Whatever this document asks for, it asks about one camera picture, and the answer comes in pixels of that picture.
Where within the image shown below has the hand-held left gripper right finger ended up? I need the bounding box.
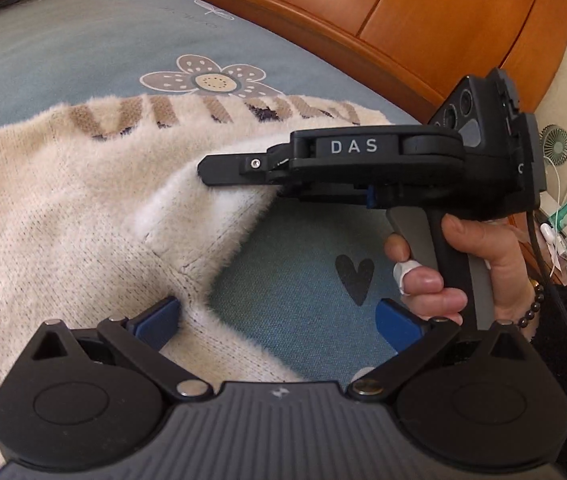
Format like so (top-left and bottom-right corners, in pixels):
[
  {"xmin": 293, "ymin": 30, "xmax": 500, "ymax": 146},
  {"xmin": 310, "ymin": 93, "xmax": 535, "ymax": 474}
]
[{"xmin": 348, "ymin": 298, "xmax": 533, "ymax": 403}]

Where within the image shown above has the person's right hand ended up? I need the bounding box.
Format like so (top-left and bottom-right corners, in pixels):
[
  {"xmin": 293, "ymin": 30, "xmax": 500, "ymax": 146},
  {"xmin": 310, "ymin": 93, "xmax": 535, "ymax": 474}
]
[{"xmin": 383, "ymin": 215, "xmax": 540, "ymax": 326}]

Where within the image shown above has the dark bead bracelet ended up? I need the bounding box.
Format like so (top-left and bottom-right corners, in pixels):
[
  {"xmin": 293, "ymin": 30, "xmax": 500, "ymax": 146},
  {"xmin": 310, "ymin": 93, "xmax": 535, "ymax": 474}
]
[{"xmin": 517, "ymin": 281, "xmax": 547, "ymax": 331}]

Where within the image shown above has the cream knit sweater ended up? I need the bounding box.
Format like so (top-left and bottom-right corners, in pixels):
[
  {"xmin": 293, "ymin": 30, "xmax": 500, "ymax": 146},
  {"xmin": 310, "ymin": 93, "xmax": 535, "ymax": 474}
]
[{"xmin": 0, "ymin": 95, "xmax": 399, "ymax": 480}]

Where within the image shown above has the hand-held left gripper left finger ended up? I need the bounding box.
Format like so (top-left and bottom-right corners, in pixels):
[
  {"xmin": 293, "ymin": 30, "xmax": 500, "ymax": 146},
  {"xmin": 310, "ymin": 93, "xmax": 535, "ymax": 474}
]
[{"xmin": 30, "ymin": 296, "xmax": 212, "ymax": 402}]

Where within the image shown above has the wooden headboard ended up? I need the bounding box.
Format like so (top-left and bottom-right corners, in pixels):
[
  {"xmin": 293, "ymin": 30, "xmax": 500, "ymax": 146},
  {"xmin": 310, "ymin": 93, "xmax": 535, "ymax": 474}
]
[{"xmin": 103, "ymin": 0, "xmax": 567, "ymax": 128}]

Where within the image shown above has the small desk fan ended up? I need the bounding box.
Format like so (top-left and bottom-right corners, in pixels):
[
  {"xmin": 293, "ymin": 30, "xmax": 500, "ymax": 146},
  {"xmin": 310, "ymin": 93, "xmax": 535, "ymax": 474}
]
[{"xmin": 538, "ymin": 125, "xmax": 567, "ymax": 167}]

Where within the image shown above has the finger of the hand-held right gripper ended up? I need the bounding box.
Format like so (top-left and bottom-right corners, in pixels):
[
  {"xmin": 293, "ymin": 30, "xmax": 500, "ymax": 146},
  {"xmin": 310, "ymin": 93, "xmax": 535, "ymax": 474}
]
[{"xmin": 198, "ymin": 152, "xmax": 294, "ymax": 189}]

